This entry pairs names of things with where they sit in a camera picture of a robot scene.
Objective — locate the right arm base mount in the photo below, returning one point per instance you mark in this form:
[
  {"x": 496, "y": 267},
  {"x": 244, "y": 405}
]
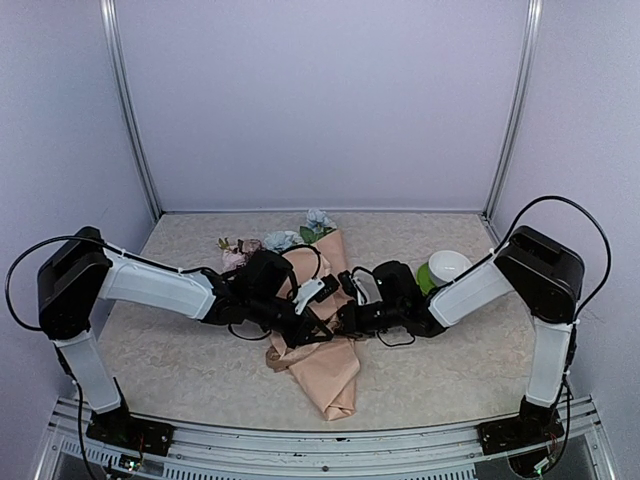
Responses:
[{"x": 532, "y": 425}]

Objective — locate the front aluminium rail base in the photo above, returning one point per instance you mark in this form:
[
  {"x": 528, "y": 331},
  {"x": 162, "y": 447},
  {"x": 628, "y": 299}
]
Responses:
[{"x": 202, "y": 451}]

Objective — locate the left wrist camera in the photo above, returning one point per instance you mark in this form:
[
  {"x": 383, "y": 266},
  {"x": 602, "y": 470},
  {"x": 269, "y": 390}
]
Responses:
[{"x": 315, "y": 290}]

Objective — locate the tan ribbon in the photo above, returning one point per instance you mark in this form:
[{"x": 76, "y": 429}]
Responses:
[{"x": 320, "y": 357}]

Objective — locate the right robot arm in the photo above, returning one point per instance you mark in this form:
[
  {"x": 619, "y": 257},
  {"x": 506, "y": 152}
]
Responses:
[{"x": 546, "y": 276}]

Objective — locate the white ceramic bowl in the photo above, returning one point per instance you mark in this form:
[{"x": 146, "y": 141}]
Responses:
[{"x": 446, "y": 265}]

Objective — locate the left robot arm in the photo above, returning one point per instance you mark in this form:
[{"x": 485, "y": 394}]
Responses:
[{"x": 86, "y": 269}]

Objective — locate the pink rose stem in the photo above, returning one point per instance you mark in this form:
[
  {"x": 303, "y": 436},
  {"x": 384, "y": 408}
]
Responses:
[{"x": 236, "y": 254}]

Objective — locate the pink wrapping paper sheet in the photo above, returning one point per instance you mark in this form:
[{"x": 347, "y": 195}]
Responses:
[{"x": 333, "y": 393}]

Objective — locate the right aluminium frame post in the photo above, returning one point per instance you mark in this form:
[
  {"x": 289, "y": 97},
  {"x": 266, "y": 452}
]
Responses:
[{"x": 528, "y": 49}]

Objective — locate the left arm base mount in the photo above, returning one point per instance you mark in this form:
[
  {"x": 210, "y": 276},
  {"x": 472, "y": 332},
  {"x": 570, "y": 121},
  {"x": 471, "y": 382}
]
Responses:
[{"x": 118, "y": 427}]

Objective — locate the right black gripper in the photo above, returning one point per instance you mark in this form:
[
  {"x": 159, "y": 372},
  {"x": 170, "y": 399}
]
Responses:
[{"x": 351, "y": 319}]

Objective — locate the aluminium frame post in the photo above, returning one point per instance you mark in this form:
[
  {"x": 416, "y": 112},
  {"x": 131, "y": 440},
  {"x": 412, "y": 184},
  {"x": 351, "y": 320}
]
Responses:
[
  {"x": 528, "y": 49},
  {"x": 110, "y": 23}
]

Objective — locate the left aluminium frame post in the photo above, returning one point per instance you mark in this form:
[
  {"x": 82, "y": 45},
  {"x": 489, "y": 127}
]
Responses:
[{"x": 110, "y": 23}]

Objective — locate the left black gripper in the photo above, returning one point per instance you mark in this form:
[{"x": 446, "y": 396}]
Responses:
[{"x": 308, "y": 337}]

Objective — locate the green plate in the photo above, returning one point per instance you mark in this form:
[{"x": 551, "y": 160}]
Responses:
[{"x": 423, "y": 279}]

